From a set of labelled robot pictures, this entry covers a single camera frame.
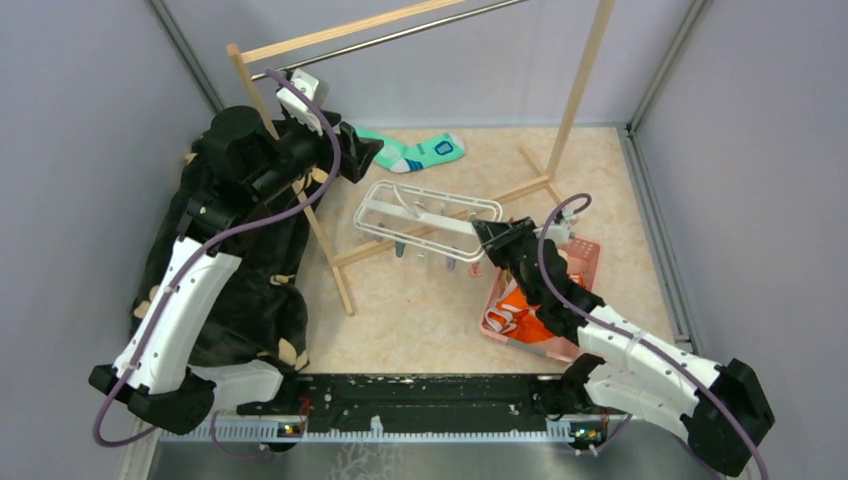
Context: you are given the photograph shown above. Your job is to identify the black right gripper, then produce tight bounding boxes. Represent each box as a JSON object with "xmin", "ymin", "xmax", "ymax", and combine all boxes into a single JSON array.
[{"xmin": 474, "ymin": 216, "xmax": 541, "ymax": 306}]

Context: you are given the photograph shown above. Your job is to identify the pink perforated plastic basket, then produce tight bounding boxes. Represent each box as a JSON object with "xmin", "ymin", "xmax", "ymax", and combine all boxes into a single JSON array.
[{"xmin": 479, "ymin": 236, "xmax": 601, "ymax": 363}]

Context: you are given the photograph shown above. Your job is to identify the orange underwear white trim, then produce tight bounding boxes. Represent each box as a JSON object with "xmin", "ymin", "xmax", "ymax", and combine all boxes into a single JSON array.
[{"xmin": 480, "ymin": 272, "xmax": 576, "ymax": 348}]

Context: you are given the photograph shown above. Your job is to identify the white plastic clip hanger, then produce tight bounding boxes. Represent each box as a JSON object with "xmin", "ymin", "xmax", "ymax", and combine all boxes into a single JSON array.
[{"xmin": 352, "ymin": 180, "xmax": 505, "ymax": 264}]

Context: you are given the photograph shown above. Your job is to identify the wooden drying rack frame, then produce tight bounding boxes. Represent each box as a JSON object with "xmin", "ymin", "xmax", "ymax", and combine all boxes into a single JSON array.
[{"xmin": 227, "ymin": 0, "xmax": 616, "ymax": 316}]

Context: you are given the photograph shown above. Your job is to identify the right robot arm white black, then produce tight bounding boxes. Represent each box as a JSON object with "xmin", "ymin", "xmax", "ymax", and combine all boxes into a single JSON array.
[{"xmin": 471, "ymin": 218, "xmax": 775, "ymax": 479}]

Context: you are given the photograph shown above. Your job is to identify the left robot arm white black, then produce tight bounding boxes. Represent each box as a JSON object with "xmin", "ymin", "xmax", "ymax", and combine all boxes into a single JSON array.
[{"xmin": 89, "ymin": 106, "xmax": 383, "ymax": 435}]

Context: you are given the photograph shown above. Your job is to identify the green patterned sock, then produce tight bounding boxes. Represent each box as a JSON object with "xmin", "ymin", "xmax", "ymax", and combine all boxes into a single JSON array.
[{"xmin": 355, "ymin": 127, "xmax": 466, "ymax": 174}]

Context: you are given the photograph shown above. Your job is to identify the salmon pink clothes peg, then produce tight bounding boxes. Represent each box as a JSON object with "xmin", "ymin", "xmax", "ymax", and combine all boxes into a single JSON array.
[{"xmin": 468, "ymin": 262, "xmax": 482, "ymax": 278}]

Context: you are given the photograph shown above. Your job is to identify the black floral blanket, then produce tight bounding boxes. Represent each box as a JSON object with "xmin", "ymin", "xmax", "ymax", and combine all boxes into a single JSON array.
[{"xmin": 131, "ymin": 131, "xmax": 310, "ymax": 371}]

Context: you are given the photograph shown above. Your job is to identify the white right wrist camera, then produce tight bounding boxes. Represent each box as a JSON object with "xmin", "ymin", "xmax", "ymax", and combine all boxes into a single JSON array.
[{"xmin": 535, "ymin": 222, "xmax": 574, "ymax": 246}]

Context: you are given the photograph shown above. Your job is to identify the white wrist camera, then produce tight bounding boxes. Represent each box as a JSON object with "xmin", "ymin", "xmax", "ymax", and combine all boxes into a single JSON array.
[
  {"xmin": 276, "ymin": 69, "xmax": 329, "ymax": 136},
  {"xmin": 535, "ymin": 222, "xmax": 574, "ymax": 246}
]

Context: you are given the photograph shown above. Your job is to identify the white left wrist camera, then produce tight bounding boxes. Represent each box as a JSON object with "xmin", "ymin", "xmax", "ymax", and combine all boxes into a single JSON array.
[{"xmin": 276, "ymin": 69, "xmax": 329, "ymax": 136}]

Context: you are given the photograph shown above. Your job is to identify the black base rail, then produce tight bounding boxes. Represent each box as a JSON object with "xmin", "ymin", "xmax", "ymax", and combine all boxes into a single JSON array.
[{"xmin": 238, "ymin": 372, "xmax": 617, "ymax": 452}]

